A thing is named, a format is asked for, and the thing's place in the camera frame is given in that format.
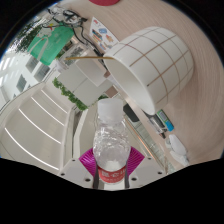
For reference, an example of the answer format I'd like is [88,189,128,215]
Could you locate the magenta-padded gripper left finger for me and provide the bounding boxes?
[58,148,100,190]

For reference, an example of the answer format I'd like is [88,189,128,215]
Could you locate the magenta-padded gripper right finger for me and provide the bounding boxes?
[123,146,166,189]

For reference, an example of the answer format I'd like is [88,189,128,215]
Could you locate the clear water bottle red label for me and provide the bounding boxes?
[92,97,132,190]

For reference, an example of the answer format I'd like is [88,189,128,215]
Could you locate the glass railing wooden handrail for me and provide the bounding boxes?
[126,116,174,174]

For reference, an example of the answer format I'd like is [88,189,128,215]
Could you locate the black folder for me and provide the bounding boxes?
[146,113,167,138]

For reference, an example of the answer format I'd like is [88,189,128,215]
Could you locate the small blue green packet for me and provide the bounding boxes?
[156,109,175,132]

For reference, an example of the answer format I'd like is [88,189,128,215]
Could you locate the black chair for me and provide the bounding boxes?
[122,103,141,123]

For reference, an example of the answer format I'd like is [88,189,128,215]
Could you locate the ceiling light strips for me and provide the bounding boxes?
[3,94,68,161]

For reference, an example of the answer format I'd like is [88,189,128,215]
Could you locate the white cabinet topped with plants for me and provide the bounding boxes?
[52,61,118,112]

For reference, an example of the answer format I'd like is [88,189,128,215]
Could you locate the gold spoon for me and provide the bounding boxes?
[63,55,115,61]

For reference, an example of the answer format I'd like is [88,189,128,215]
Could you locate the clear lidded drink cup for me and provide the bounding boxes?
[54,43,91,73]

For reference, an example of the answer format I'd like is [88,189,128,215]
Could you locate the green tote bag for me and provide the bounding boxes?
[27,25,75,67]

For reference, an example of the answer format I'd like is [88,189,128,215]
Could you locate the colourful sticker sheet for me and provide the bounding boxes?
[89,16,119,51]

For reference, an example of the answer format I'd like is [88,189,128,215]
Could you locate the row of green hedge plants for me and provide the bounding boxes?
[6,23,44,56]

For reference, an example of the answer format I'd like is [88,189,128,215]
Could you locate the flat round red coaster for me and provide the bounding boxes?
[88,0,120,7]

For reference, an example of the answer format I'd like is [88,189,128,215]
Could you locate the black cables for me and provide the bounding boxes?
[41,6,104,54]

